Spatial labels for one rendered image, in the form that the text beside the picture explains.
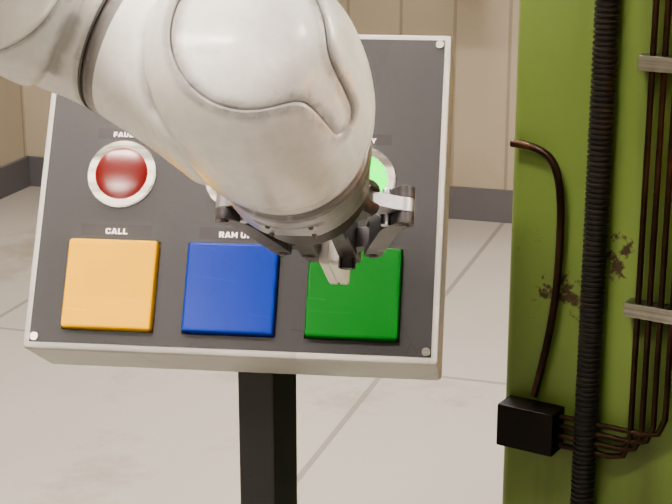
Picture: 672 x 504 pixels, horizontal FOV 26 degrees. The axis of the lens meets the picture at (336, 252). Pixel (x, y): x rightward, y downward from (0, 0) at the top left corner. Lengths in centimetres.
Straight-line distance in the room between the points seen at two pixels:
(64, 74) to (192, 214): 48
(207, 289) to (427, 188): 20
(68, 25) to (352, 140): 15
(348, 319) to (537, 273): 32
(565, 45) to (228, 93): 76
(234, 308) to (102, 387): 263
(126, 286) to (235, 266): 9
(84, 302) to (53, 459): 220
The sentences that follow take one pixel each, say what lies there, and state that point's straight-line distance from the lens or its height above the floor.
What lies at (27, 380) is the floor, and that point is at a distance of 388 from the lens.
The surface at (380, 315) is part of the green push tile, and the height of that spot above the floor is 99.
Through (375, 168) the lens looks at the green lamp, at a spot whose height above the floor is 110.
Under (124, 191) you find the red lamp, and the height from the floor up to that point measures 108.
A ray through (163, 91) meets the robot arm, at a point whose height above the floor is 125.
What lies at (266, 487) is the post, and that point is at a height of 78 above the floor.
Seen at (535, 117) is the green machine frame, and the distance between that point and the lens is 139.
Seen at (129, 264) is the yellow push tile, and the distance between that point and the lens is 120.
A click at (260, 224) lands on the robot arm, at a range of 81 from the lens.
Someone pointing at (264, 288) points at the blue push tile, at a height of 101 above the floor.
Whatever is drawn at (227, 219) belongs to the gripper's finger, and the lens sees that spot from 92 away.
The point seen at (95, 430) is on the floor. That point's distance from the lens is 353.
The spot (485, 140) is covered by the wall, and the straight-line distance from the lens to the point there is 532.
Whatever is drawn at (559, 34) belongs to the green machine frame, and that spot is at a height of 118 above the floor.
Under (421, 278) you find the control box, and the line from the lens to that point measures 117.
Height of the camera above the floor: 136
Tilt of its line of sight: 16 degrees down
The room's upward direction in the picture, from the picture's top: straight up
